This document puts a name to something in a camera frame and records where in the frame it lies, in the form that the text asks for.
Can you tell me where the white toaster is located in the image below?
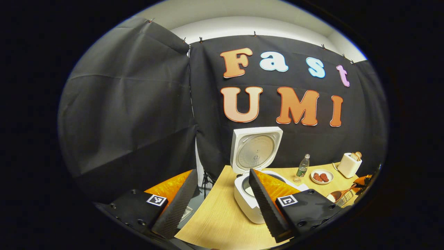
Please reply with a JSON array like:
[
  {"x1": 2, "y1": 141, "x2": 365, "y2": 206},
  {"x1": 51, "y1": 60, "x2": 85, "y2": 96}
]
[{"x1": 337, "y1": 153, "x2": 362, "y2": 179}]

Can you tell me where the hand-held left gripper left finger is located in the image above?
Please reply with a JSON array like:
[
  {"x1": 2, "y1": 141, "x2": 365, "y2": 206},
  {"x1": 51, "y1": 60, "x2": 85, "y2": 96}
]
[{"x1": 94, "y1": 169, "x2": 198, "y2": 240}]

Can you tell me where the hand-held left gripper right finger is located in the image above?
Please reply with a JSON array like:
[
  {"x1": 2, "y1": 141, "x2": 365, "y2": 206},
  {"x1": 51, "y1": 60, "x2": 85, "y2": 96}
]
[{"x1": 249, "y1": 168, "x2": 342, "y2": 243}]

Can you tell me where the wooden spoon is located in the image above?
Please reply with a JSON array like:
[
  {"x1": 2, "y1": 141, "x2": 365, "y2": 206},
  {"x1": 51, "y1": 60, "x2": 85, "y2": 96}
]
[{"x1": 326, "y1": 183, "x2": 358, "y2": 203}]

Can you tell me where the black tripod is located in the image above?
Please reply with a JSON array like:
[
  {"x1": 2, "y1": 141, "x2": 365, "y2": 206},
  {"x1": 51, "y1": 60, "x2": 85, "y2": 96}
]
[{"x1": 200, "y1": 169, "x2": 213, "y2": 199}]

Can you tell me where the white rice cooker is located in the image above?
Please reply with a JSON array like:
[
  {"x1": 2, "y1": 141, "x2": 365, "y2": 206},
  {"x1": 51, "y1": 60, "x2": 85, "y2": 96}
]
[{"x1": 230, "y1": 126, "x2": 309, "y2": 224}]

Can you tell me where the white plate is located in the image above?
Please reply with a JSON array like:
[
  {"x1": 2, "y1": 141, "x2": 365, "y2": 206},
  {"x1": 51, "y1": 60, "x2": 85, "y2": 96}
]
[{"x1": 310, "y1": 169, "x2": 334, "y2": 185}]

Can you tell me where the clear plastic water bottle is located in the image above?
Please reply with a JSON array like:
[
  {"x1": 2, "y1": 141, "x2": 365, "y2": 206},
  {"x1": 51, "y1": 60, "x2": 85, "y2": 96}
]
[{"x1": 294, "y1": 154, "x2": 310, "y2": 183}]

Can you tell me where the black backdrop cloth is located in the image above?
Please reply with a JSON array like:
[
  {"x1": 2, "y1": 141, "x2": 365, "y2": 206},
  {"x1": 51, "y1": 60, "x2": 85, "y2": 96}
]
[{"x1": 57, "y1": 17, "x2": 388, "y2": 203}]

